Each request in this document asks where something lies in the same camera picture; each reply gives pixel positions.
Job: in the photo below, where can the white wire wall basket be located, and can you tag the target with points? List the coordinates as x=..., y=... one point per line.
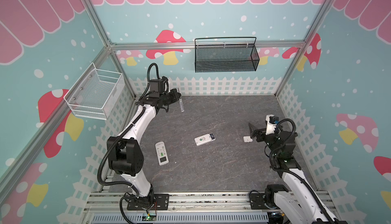
x=95, y=94

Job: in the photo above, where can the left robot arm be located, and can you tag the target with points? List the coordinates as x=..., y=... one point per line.
x=124, y=155

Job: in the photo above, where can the black mesh wall basket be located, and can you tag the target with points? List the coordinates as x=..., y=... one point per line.
x=225, y=54

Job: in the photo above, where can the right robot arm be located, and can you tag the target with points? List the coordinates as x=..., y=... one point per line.
x=296, y=198

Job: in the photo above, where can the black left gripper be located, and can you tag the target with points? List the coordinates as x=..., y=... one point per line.
x=175, y=98

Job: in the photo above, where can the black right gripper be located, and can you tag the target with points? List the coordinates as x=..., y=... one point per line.
x=259, y=134

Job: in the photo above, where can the aluminium frame post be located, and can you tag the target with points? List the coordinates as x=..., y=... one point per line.
x=108, y=46

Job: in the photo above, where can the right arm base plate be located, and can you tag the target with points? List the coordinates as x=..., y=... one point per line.
x=257, y=201

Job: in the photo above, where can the white remote with batteries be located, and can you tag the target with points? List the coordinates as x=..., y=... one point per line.
x=204, y=139

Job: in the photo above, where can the white battery cover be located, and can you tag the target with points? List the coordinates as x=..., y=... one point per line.
x=247, y=139

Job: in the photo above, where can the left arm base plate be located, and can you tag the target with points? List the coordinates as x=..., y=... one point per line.
x=159, y=201

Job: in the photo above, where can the white remote with green buttons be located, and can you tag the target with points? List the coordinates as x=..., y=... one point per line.
x=161, y=153

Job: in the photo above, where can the clear handle screwdriver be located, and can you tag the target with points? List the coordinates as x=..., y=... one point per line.
x=181, y=102

